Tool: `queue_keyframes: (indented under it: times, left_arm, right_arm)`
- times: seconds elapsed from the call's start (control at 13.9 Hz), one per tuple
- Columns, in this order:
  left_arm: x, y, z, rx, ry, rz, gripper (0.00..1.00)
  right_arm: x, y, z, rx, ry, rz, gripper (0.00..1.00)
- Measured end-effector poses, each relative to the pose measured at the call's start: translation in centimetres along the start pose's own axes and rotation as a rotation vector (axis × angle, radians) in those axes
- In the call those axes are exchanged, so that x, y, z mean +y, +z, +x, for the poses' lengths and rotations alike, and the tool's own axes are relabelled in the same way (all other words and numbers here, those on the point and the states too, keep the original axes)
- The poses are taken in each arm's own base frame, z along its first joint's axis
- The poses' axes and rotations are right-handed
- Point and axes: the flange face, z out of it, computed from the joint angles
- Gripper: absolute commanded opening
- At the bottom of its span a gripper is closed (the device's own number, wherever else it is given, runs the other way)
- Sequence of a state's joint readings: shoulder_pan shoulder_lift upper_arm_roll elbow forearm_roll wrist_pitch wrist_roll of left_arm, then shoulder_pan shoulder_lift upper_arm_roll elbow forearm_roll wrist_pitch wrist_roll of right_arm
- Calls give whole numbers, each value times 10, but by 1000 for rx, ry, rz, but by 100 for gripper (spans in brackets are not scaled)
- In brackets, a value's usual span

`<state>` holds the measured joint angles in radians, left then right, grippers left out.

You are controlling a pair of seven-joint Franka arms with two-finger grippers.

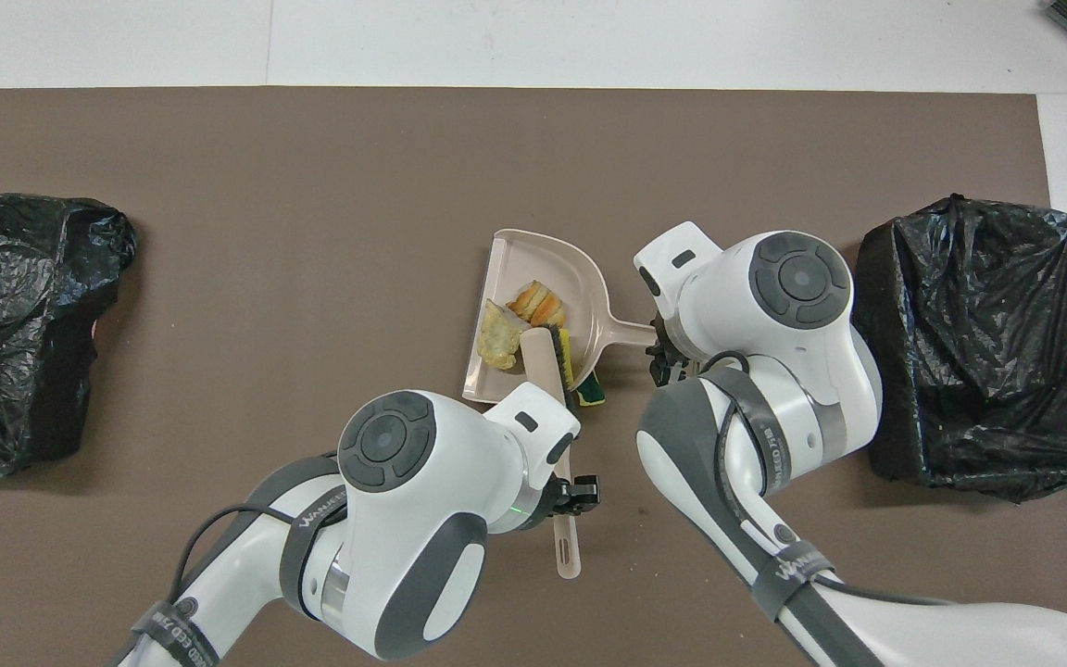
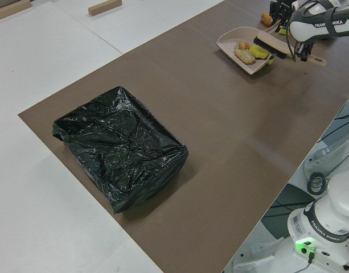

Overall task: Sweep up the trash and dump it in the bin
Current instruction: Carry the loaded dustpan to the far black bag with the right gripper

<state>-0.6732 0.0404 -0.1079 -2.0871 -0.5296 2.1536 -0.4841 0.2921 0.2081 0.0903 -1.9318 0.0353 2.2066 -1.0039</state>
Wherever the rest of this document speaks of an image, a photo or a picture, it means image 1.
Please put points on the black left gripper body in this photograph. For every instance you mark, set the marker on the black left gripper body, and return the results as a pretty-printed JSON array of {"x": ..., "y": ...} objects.
[{"x": 578, "y": 493}]

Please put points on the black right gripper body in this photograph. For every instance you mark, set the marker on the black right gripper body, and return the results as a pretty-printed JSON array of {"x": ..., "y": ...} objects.
[{"x": 668, "y": 357}]

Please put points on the small green yellow sponge piece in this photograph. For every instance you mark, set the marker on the small green yellow sponge piece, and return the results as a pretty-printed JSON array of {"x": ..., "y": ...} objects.
[{"x": 592, "y": 391}]

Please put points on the plain yellow sponge piece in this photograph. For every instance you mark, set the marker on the plain yellow sponge piece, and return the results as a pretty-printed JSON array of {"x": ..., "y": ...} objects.
[{"x": 578, "y": 352}]

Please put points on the beige hand brush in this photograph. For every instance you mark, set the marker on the beige hand brush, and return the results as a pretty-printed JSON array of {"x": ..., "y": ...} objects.
[{"x": 541, "y": 361}]

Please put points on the orange striped sponge chunk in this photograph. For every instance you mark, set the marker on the orange striped sponge chunk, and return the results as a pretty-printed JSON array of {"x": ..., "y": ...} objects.
[{"x": 538, "y": 304}]

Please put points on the beige plastic dustpan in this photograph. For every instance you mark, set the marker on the beige plastic dustpan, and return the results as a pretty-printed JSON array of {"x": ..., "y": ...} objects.
[{"x": 543, "y": 264}]

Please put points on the pale yellow bumpy sponge chunk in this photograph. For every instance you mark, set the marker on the pale yellow bumpy sponge chunk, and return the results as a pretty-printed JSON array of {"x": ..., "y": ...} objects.
[{"x": 499, "y": 338}]

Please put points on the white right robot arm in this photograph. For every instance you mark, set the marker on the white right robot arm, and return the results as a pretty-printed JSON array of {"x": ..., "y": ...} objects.
[{"x": 774, "y": 306}]

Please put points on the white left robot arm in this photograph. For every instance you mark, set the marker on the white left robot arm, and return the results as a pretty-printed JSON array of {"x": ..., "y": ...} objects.
[{"x": 404, "y": 519}]

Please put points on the brown table mat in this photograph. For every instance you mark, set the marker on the brown table mat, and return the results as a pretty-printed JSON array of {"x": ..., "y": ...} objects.
[{"x": 311, "y": 185}]

